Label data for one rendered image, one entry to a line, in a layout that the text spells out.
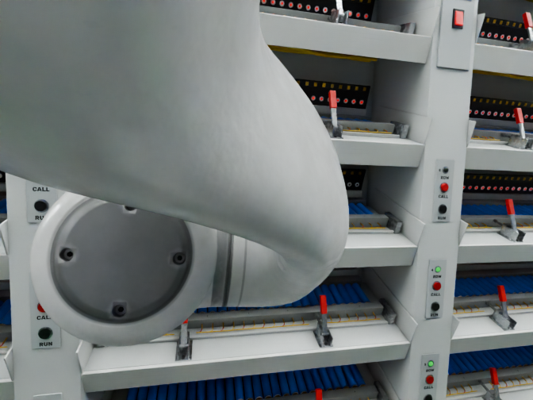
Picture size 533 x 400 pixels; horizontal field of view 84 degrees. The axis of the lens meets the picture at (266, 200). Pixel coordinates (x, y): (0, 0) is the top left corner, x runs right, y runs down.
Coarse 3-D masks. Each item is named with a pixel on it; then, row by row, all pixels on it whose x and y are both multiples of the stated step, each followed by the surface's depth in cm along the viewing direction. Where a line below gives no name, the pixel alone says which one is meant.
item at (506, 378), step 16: (464, 352) 80; (480, 352) 80; (496, 352) 81; (512, 352) 81; (528, 352) 82; (448, 368) 75; (464, 368) 75; (480, 368) 75; (496, 368) 69; (512, 368) 76; (528, 368) 76; (448, 384) 71; (464, 384) 72; (480, 384) 73; (496, 384) 68; (512, 384) 74; (528, 384) 75
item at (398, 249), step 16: (352, 192) 73; (368, 208) 74; (384, 208) 69; (400, 208) 63; (400, 224) 61; (416, 224) 58; (352, 240) 58; (368, 240) 58; (384, 240) 59; (400, 240) 60; (416, 240) 58; (352, 256) 56; (368, 256) 57; (384, 256) 58; (400, 256) 58
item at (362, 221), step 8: (352, 216) 63; (360, 216) 63; (368, 216) 63; (376, 216) 64; (384, 216) 64; (352, 224) 62; (360, 224) 63; (368, 224) 63; (376, 224) 64; (384, 224) 64
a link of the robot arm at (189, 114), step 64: (0, 0) 3; (64, 0) 4; (128, 0) 4; (192, 0) 4; (256, 0) 6; (0, 64) 4; (64, 64) 4; (128, 64) 5; (192, 64) 5; (256, 64) 8; (0, 128) 5; (64, 128) 5; (128, 128) 5; (192, 128) 6; (256, 128) 8; (320, 128) 12; (128, 192) 7; (192, 192) 7; (256, 192) 8; (320, 192) 10; (256, 256) 18; (320, 256) 12
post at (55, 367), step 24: (24, 192) 44; (24, 216) 44; (24, 240) 44; (24, 264) 45; (24, 288) 45; (24, 312) 45; (24, 336) 45; (72, 336) 47; (24, 360) 46; (48, 360) 46; (72, 360) 47; (24, 384) 46; (48, 384) 47; (72, 384) 47
